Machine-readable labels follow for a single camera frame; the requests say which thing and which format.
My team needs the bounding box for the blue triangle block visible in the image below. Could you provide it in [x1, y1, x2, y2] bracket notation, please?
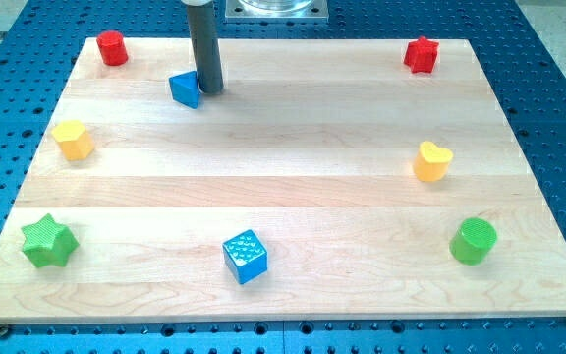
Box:
[168, 71, 200, 109]

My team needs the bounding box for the light wooden board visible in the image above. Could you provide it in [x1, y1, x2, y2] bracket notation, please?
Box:
[0, 38, 566, 324]

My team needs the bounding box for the blue cube block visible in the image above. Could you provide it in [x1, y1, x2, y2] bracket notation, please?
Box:
[222, 229, 268, 284]

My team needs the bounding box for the yellow heart block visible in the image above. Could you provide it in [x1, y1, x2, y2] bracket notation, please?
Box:
[413, 141, 454, 182]

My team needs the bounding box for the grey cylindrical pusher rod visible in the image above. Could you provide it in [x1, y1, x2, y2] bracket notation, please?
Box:
[182, 0, 224, 94]

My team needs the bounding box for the red star block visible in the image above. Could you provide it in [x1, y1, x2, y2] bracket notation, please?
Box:
[403, 36, 439, 74]

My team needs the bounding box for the green cylinder block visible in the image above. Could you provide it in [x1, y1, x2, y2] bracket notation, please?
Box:
[449, 217, 497, 266]

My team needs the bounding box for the yellow hexagon block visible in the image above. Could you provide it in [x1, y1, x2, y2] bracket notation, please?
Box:
[51, 120, 94, 161]

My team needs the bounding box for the red cylinder block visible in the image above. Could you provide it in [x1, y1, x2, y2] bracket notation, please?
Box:
[96, 30, 129, 66]

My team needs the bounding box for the green star block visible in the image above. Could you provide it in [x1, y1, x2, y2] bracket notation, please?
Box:
[21, 213, 80, 268]

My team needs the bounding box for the blue perforated table plate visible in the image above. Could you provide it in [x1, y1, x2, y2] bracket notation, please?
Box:
[0, 0, 566, 353]

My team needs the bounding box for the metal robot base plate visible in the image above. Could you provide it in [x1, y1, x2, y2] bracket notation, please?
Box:
[224, 0, 329, 24]

